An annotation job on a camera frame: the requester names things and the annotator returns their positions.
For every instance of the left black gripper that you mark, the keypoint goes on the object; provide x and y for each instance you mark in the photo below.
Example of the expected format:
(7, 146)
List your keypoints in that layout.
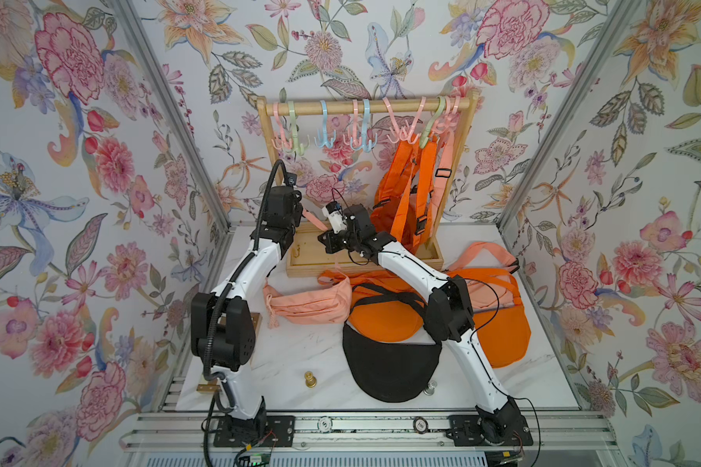
(294, 213)

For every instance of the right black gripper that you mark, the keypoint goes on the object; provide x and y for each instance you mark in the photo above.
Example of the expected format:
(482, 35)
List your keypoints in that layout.
(331, 242)

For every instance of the pink sling bag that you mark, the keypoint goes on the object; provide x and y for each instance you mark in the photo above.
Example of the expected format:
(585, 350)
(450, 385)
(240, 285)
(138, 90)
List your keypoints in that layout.
(485, 262)
(329, 305)

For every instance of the orange sling bag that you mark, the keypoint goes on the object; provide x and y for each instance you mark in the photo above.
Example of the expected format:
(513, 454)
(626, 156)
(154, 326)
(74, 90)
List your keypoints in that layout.
(499, 316)
(384, 307)
(403, 202)

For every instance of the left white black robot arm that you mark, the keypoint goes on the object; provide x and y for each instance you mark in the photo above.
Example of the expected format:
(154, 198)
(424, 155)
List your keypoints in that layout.
(244, 414)

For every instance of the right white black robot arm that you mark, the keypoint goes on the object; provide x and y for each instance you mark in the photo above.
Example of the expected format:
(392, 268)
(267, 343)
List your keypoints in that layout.
(396, 372)

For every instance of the green hook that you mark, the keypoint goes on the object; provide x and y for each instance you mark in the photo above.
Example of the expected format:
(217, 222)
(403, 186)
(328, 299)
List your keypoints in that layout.
(297, 146)
(425, 135)

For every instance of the pink hook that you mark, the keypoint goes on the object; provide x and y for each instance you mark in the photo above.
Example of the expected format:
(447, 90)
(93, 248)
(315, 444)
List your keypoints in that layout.
(356, 133)
(280, 141)

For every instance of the blue hook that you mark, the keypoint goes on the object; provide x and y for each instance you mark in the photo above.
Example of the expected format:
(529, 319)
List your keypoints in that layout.
(367, 142)
(325, 139)

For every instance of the far right pink bag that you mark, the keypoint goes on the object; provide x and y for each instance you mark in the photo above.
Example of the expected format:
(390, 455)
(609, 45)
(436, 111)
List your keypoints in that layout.
(443, 168)

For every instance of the wooden clothes rack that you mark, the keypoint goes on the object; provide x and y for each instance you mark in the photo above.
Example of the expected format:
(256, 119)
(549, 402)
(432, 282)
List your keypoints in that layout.
(338, 173)

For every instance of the gold chess piece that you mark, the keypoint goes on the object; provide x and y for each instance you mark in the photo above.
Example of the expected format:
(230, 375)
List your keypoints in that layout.
(310, 379)

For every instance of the silver chess piece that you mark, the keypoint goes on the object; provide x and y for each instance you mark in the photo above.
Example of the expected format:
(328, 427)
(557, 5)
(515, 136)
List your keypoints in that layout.
(430, 388)

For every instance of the wooden chessboard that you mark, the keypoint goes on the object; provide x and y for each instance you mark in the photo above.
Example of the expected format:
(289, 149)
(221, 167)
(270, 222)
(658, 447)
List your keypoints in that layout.
(229, 341)

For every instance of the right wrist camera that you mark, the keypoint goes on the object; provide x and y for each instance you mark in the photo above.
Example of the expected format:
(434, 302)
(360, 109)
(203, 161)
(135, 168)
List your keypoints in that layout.
(335, 215)

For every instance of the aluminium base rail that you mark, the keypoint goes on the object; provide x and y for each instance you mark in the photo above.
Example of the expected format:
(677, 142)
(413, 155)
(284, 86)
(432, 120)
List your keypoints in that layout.
(391, 431)

